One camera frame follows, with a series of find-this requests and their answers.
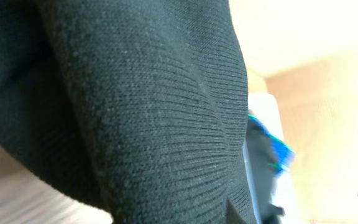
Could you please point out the sparkly blue garment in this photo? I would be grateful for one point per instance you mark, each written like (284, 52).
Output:
(284, 154)

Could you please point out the black garment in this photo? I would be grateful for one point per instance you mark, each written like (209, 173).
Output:
(138, 108)
(262, 162)

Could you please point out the clear plastic storage bin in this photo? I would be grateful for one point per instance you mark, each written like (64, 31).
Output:
(264, 107)

